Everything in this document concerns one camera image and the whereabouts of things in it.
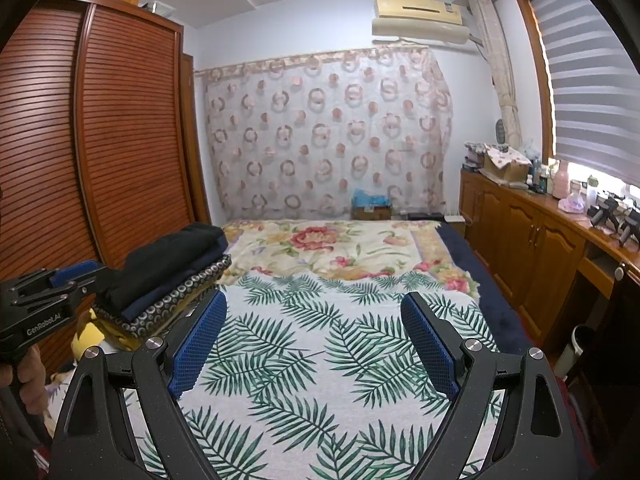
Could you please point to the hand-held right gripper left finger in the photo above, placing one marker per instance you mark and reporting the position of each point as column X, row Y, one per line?
column 200, row 345

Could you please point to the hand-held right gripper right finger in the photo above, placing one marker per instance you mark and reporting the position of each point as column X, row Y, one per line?
column 430, row 345

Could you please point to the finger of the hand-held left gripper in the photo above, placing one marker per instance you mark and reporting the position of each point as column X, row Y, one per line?
column 75, row 271
column 100, row 290

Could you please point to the black printed t-shirt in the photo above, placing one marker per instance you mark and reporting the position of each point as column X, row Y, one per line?
column 170, row 255

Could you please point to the stack of folded clothes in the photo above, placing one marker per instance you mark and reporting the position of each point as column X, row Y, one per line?
column 185, row 296

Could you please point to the person's left hand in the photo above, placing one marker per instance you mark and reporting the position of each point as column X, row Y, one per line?
column 34, row 380

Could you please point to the yellow cloth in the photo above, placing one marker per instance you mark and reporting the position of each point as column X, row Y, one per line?
column 92, row 335

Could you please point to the leaf print bed sheet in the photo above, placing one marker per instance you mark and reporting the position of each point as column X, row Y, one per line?
column 325, row 360

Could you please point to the small white box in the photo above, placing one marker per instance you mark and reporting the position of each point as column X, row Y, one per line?
column 454, row 218

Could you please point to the black flat device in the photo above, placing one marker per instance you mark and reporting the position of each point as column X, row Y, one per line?
column 425, row 216

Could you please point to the wooden sideboard cabinet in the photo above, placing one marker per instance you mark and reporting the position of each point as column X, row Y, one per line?
column 520, row 240

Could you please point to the white waste bin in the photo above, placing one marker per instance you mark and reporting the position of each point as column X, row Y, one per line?
column 572, row 352

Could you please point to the floral blanket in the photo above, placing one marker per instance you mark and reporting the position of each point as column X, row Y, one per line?
column 325, row 245

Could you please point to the blue item on box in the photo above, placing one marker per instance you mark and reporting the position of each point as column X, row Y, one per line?
column 371, row 205

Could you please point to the open cardboard box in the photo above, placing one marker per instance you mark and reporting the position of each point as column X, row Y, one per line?
column 507, row 167

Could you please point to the pile of patterned cloth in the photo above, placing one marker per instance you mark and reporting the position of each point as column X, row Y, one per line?
column 474, row 156

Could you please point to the pink bottle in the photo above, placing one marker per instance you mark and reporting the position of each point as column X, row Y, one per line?
column 561, row 182

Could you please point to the grey oval fan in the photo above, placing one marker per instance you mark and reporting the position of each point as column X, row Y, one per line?
column 500, row 132

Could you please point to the circle print sheer curtain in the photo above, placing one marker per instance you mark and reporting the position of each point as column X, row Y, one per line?
column 325, row 135

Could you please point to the beige tied curtain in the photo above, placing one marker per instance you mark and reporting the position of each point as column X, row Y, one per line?
column 500, row 70

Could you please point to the zebra window blind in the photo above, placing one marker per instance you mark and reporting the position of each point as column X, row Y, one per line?
column 590, row 85

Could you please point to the wooden window frame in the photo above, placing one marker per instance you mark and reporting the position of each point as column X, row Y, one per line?
column 537, row 60

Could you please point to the wall air conditioner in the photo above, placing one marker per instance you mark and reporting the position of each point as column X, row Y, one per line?
column 420, row 20

